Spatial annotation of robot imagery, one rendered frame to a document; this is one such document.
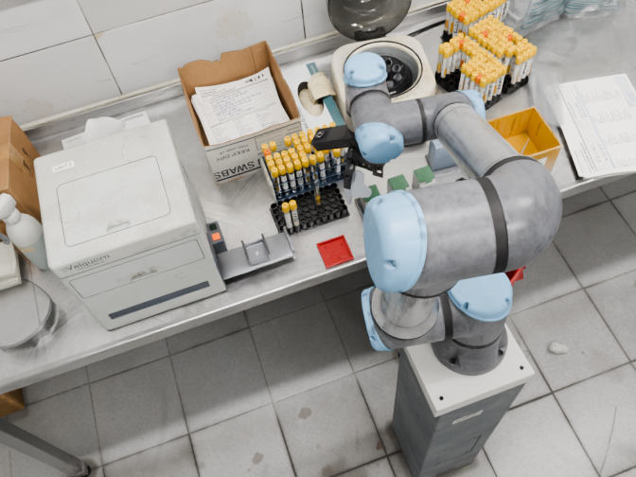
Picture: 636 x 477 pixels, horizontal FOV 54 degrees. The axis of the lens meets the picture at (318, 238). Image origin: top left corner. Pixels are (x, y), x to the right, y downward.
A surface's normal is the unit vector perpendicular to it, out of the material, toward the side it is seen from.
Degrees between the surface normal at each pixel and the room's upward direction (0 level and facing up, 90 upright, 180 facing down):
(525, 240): 58
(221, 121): 1
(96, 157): 0
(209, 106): 0
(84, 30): 90
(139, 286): 90
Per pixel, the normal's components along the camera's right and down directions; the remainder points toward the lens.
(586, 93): -0.09, -0.51
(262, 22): 0.33, 0.80
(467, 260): 0.10, 0.56
